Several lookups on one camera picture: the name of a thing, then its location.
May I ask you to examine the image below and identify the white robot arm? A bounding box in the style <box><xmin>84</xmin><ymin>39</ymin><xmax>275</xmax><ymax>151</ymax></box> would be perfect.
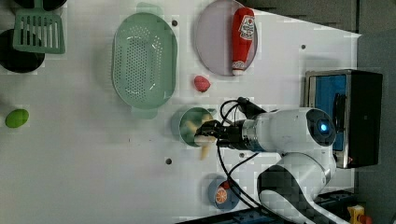
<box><xmin>195</xmin><ymin>107</ymin><xmax>348</xmax><ymax>224</ymax></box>

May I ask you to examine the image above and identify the black toaster oven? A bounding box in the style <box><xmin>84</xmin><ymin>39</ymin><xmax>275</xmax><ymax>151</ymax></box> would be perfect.
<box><xmin>304</xmin><ymin>69</ymin><xmax>383</xmax><ymax>169</ymax></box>

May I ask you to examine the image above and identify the green spatula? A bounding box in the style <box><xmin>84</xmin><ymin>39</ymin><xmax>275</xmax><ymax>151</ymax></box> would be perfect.
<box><xmin>12</xmin><ymin>0</ymin><xmax>65</xmax><ymax>54</ymax></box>

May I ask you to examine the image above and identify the green lime toy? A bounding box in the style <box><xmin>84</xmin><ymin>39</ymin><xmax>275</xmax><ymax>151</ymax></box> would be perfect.
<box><xmin>5</xmin><ymin>109</ymin><xmax>29</xmax><ymax>128</ymax></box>

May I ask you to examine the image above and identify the black round pan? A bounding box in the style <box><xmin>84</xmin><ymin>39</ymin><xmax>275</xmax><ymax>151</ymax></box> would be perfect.
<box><xmin>0</xmin><ymin>29</ymin><xmax>45</xmax><ymax>73</ymax></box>

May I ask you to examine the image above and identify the red green strawberry toy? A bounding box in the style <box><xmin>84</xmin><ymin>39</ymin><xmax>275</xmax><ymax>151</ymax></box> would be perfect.
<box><xmin>193</xmin><ymin>76</ymin><xmax>211</xmax><ymax>92</ymax></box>

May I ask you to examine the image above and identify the grey round plate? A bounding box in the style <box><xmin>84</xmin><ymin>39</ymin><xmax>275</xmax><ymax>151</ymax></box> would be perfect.
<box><xmin>195</xmin><ymin>0</ymin><xmax>258</xmax><ymax>77</ymax></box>

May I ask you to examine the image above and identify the yellow plush banana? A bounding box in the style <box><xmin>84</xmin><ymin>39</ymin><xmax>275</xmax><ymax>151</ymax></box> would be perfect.
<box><xmin>185</xmin><ymin>120</ymin><xmax>216</xmax><ymax>161</ymax></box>

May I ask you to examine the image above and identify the green mug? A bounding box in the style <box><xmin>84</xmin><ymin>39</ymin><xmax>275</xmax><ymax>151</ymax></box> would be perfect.
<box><xmin>170</xmin><ymin>106</ymin><xmax>217</xmax><ymax>147</ymax></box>

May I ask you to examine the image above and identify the green colander bowl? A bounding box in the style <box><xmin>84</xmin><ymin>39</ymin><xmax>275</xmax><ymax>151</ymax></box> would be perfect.
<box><xmin>112</xmin><ymin>2</ymin><xmax>177</xmax><ymax>119</ymax></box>

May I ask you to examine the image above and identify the red ketchup bottle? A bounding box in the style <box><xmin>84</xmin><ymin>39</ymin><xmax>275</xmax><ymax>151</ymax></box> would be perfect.
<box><xmin>232</xmin><ymin>7</ymin><xmax>255</xmax><ymax>76</ymax></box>

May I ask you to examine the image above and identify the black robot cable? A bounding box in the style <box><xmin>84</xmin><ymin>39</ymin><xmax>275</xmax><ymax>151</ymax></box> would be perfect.
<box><xmin>217</xmin><ymin>96</ymin><xmax>290</xmax><ymax>223</ymax></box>

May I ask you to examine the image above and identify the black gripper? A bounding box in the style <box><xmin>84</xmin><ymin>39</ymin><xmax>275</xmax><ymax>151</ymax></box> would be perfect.
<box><xmin>194</xmin><ymin>119</ymin><xmax>245</xmax><ymax>150</ymax></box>

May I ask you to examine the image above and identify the orange slice toy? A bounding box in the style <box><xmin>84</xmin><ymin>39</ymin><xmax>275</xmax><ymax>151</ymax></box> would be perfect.
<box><xmin>215</xmin><ymin>187</ymin><xmax>228</xmax><ymax>204</ymax></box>

